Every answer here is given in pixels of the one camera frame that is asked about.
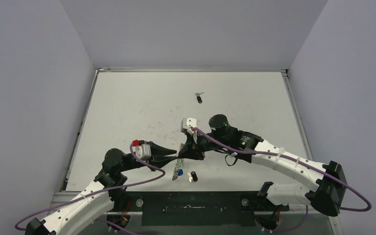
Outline metal keyring chain loop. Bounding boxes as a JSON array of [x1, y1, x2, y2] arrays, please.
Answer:
[[171, 142, 186, 182]]

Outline key with blue tag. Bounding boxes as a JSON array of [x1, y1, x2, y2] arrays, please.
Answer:
[[177, 169, 184, 177]]

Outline key with black tag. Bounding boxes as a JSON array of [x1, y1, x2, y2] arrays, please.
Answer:
[[195, 92, 204, 104], [187, 171, 198, 183]]

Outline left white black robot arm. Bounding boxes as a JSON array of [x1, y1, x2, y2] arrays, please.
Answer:
[[23, 141, 177, 235]]

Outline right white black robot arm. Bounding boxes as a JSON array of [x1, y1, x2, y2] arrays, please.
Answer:
[[179, 114, 346, 217]]

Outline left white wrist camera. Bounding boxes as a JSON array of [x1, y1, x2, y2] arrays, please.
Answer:
[[132, 140, 152, 161]]

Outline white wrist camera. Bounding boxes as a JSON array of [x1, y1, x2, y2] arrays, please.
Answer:
[[132, 140, 152, 161], [180, 117, 198, 143]]

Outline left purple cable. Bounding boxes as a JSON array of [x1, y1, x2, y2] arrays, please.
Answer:
[[14, 144, 166, 235]]

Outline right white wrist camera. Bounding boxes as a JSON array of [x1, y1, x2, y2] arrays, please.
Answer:
[[180, 117, 198, 143]]

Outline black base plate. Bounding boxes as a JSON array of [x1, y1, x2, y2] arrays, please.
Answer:
[[107, 191, 289, 226]]

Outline aluminium frame rail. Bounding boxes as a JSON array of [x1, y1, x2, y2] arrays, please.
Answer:
[[47, 191, 340, 215]]

